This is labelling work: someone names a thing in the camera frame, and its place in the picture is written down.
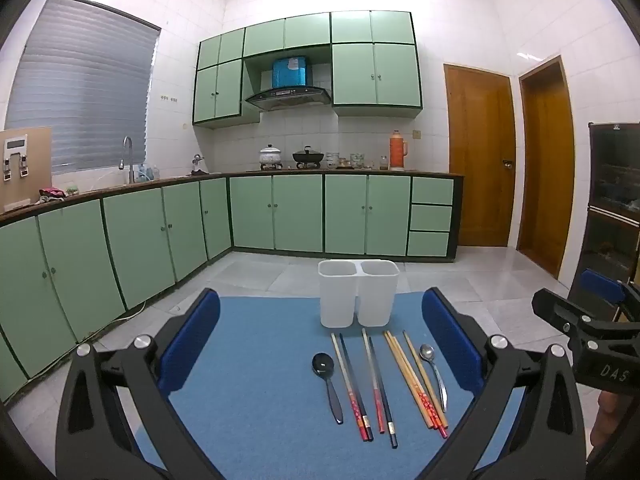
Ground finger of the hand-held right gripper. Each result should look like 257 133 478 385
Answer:
580 268 640 321
531 287 640 346

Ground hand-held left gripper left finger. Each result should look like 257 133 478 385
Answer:
56 288 223 480

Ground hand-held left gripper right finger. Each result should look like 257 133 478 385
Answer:
417 287 586 480

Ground silver metal spoon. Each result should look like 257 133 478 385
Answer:
419 343 448 413

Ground chopsticks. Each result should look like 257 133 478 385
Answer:
402 330 441 401

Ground plain bamboo chopstick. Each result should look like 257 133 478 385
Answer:
383 330 435 430

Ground white plastic utensil container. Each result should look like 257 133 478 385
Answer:
318 260 360 328
357 259 400 327

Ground beige chopstick with red end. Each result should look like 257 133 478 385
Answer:
330 333 369 442
361 329 387 434

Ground black chopstick with silver band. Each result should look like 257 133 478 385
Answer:
339 333 375 442
368 336 398 449

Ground dark metal spoon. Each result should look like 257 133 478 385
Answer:
312 352 345 424

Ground person's right hand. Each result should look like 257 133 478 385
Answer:
590 391 623 453

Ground blue table cloth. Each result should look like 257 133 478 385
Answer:
131 291 526 480

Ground dark glass display cabinet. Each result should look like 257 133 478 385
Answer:
570 121 640 321

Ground brown wooden door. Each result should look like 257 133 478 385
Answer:
443 62 517 248
517 55 575 281

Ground green lower kitchen cabinets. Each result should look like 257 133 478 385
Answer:
0 172 465 403

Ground green kitchen cabinets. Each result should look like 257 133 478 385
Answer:
192 10 423 128
0 172 465 403

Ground orange thermos flask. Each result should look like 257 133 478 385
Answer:
390 130 410 171

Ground chrome kitchen faucet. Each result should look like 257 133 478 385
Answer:
119 136 137 184

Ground black wok with lid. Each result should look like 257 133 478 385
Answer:
292 146 326 169

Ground brown cardboard panel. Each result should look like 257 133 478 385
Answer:
0 126 53 212

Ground black range hood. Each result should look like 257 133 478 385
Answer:
244 87 332 112

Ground green upper kitchen cabinets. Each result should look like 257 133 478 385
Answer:
192 10 423 128

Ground grey window blind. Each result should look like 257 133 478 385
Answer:
4 0 162 177

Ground blue wrapped hood chimney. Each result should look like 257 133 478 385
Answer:
271 55 308 88

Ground white wall device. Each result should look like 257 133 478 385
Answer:
2 133 29 181

